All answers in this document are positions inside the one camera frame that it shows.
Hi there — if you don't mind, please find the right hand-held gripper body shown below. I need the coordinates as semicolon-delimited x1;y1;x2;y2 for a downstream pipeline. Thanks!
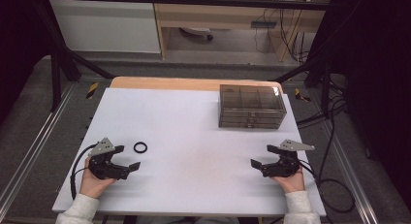
261;139;316;178

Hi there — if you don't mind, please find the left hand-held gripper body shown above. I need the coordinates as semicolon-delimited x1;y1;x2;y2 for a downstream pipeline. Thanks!
87;137;131;181

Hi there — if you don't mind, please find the clear plastic compartment box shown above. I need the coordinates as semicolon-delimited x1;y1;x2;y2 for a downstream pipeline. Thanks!
219;121;282;130

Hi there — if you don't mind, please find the smoked clear drawer organizer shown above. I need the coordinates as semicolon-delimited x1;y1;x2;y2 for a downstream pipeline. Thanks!
217;83;288;130

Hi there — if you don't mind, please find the person's right hand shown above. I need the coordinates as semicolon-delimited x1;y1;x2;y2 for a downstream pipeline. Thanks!
270;167;306;195

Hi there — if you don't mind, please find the person's left hand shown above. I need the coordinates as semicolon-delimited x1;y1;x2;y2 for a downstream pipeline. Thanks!
79;157;117;200

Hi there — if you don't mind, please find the yellow black tape strip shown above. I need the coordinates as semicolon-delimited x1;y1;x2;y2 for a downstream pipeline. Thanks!
85;81;100;100
294;87;312;104

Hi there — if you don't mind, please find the white cabinet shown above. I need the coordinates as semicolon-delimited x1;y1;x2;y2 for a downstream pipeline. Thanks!
49;0;162;54

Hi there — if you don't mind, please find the dark power strip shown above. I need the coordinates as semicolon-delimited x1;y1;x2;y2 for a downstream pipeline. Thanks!
250;20;278;30

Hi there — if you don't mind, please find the black curtain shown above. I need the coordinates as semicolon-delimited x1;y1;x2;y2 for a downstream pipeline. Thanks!
0;0;54;125
306;0;411;204

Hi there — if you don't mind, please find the office chair base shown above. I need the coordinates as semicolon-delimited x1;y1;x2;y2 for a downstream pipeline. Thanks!
178;26;214;43

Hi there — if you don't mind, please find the light wooden desk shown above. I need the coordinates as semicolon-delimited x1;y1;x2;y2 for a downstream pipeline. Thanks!
150;0;334;62

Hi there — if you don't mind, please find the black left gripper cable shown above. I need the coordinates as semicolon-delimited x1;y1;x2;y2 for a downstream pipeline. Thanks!
70;143;99;201

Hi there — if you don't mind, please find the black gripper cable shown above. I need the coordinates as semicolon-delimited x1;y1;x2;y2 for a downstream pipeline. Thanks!
298;94;357;215
70;143;99;201

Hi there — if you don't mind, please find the aluminium rail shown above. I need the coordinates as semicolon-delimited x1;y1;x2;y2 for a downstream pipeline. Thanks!
0;82;78;216
320;119;380;224

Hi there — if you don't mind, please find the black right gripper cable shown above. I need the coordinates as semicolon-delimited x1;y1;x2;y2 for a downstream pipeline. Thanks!
298;94;357;215

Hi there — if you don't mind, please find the black metal frame leg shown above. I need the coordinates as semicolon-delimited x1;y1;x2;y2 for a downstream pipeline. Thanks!
272;39;335;118
31;0;116;112

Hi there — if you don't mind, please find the bundle of desk cables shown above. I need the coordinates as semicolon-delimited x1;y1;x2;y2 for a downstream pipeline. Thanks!
253;0;316;64

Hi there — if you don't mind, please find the black metal frame bar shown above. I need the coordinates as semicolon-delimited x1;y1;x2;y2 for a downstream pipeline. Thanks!
40;0;345;13

